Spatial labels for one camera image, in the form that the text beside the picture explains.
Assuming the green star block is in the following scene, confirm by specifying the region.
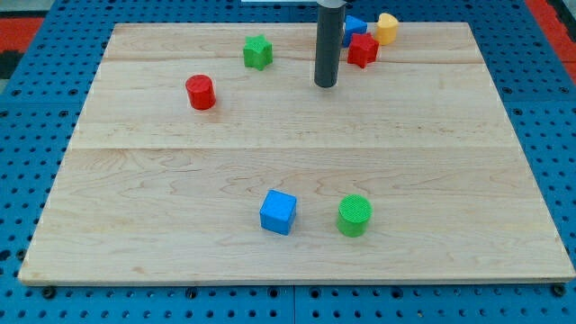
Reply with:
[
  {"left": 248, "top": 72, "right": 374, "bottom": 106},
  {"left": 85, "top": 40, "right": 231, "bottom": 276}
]
[{"left": 243, "top": 34, "right": 273, "bottom": 71}]

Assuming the red star block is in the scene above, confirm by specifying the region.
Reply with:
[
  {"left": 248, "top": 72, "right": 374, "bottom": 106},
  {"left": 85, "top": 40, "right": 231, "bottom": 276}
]
[{"left": 346, "top": 32, "right": 380, "bottom": 68}]

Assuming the blue cube block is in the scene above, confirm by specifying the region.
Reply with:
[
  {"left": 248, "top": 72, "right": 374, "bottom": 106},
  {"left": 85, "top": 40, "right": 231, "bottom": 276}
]
[{"left": 259, "top": 190, "right": 297, "bottom": 236}]

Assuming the light wooden board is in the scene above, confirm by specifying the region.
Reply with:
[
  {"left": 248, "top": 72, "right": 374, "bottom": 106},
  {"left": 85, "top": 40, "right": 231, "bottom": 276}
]
[{"left": 19, "top": 22, "right": 575, "bottom": 286}]

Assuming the green cylinder block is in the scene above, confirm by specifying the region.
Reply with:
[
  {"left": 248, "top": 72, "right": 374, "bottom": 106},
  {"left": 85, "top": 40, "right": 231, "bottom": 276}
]
[{"left": 337, "top": 194, "right": 373, "bottom": 238}]

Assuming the red cylinder block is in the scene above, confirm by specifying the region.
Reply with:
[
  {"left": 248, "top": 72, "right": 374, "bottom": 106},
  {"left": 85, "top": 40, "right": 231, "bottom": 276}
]
[{"left": 185, "top": 74, "right": 216, "bottom": 111}]

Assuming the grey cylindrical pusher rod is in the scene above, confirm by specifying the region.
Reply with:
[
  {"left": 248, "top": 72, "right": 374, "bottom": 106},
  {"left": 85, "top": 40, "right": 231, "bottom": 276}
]
[{"left": 314, "top": 0, "right": 347, "bottom": 88}]

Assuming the blue triangle block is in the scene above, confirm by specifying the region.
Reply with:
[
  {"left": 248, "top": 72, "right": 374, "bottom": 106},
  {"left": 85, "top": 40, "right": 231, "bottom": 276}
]
[{"left": 342, "top": 15, "right": 368, "bottom": 48}]

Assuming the yellow heart block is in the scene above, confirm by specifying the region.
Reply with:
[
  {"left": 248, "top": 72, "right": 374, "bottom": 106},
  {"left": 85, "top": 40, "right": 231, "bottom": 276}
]
[{"left": 374, "top": 13, "right": 399, "bottom": 46}]

